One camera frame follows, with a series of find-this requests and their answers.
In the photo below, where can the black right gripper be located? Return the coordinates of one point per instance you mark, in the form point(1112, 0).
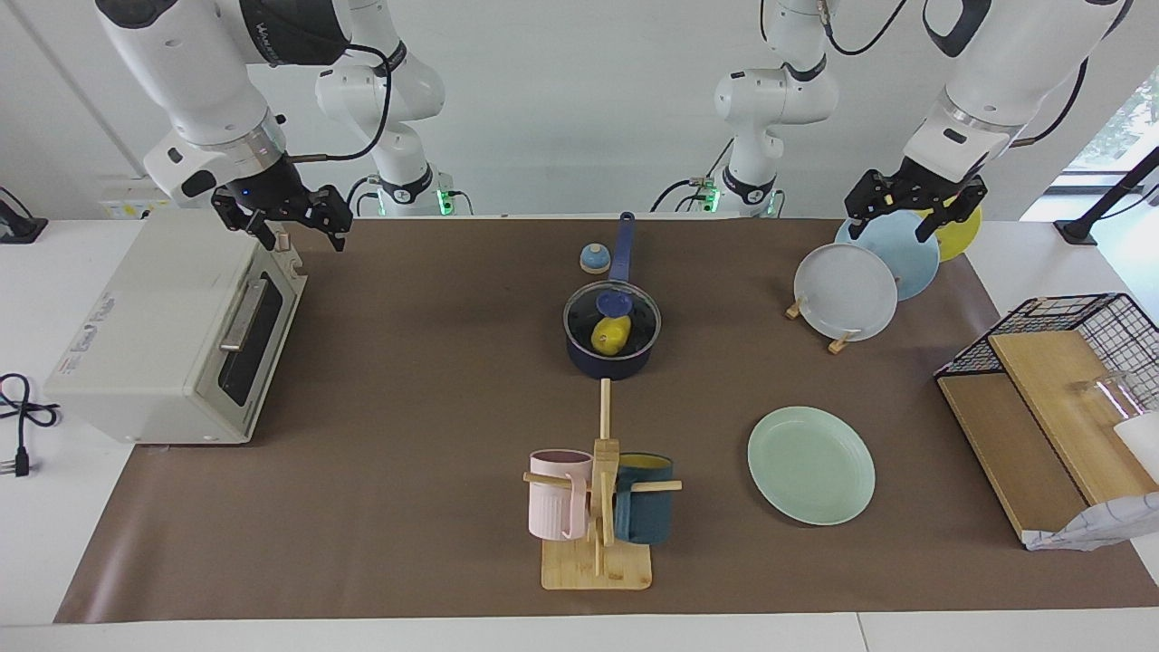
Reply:
point(272, 195)

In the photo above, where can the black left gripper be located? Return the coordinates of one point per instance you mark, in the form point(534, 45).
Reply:
point(914, 186)

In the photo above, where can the glass lid blue knob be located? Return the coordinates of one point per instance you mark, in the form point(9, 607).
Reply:
point(616, 299)

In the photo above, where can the yellow lemon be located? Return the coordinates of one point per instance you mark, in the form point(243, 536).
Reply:
point(611, 337)

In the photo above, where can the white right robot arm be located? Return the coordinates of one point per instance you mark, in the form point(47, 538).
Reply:
point(190, 72)

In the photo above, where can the light blue plate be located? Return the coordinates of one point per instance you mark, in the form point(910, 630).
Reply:
point(910, 258)

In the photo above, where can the yellow plate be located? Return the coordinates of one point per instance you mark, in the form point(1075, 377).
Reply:
point(960, 235)

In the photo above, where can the grey plate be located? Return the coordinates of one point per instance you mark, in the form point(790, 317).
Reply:
point(847, 294)

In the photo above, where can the wooden plate rack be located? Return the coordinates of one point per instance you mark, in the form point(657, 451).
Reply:
point(840, 343)

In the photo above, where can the pale green plate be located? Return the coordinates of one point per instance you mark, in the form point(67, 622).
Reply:
point(810, 466)

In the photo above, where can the beige toaster oven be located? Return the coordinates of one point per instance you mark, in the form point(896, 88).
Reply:
point(145, 317)

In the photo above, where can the clear glass cup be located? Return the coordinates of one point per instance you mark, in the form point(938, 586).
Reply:
point(1109, 394)

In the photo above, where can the black desk clamp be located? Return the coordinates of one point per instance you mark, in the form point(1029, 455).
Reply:
point(18, 228)

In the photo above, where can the brown table mat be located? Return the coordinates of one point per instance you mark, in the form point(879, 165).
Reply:
point(407, 498)

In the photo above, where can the white plastic cup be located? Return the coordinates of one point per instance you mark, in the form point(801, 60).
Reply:
point(1141, 436)

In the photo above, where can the white checked cloth bag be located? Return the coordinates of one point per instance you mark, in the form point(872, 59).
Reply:
point(1096, 525)

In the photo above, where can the pink ribbed mug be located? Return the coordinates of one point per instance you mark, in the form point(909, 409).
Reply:
point(557, 503)

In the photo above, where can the dark teal mug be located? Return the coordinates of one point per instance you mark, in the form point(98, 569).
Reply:
point(645, 512)

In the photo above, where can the wooden mug tree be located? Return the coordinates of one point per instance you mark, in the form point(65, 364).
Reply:
point(598, 566)

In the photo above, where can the white wall socket box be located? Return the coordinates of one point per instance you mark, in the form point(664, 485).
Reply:
point(127, 204)

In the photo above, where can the black camera stand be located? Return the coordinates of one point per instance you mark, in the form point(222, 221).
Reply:
point(1100, 208)

